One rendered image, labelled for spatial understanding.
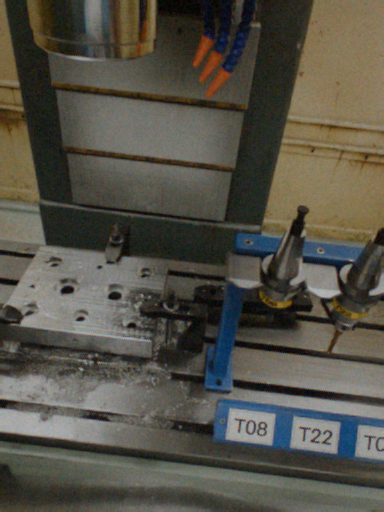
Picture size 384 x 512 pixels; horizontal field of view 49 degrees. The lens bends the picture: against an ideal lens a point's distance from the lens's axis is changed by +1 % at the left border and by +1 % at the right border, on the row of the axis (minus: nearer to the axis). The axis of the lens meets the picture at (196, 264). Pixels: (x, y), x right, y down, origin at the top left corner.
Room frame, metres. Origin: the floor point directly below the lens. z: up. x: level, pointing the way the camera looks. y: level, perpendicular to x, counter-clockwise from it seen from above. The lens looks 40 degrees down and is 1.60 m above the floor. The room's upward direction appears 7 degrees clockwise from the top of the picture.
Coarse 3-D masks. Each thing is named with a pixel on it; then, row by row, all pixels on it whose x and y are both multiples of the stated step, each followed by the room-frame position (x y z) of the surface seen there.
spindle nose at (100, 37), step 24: (48, 0) 0.53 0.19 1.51; (72, 0) 0.52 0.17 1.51; (96, 0) 0.53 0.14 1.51; (120, 0) 0.54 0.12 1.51; (144, 0) 0.56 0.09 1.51; (48, 24) 0.53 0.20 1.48; (72, 24) 0.52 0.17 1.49; (96, 24) 0.53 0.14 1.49; (120, 24) 0.54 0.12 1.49; (144, 24) 0.56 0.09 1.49; (48, 48) 0.54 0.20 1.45; (72, 48) 0.53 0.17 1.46; (96, 48) 0.53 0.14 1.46; (120, 48) 0.54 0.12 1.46; (144, 48) 0.57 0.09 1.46
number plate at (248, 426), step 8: (232, 416) 0.38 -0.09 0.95; (240, 416) 0.39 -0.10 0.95; (248, 416) 0.39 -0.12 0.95; (256, 416) 0.39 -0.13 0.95; (264, 416) 0.39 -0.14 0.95; (272, 416) 0.39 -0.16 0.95; (232, 424) 0.38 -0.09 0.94; (240, 424) 0.38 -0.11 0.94; (248, 424) 0.38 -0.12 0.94; (256, 424) 0.38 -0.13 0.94; (264, 424) 0.38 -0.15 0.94; (272, 424) 0.38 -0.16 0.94; (232, 432) 0.37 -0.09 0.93; (240, 432) 0.37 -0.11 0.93; (248, 432) 0.37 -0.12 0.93; (256, 432) 0.37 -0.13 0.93; (264, 432) 0.37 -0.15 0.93; (272, 432) 0.37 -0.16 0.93; (240, 440) 0.36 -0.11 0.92; (248, 440) 0.36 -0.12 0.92; (256, 440) 0.36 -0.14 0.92; (264, 440) 0.36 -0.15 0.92
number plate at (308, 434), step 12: (300, 420) 0.39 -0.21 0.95; (312, 420) 0.39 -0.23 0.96; (300, 432) 0.38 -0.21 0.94; (312, 432) 0.38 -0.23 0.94; (324, 432) 0.38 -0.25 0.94; (336, 432) 0.38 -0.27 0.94; (300, 444) 0.36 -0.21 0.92; (312, 444) 0.36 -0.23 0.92; (324, 444) 0.37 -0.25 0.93; (336, 444) 0.37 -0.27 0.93
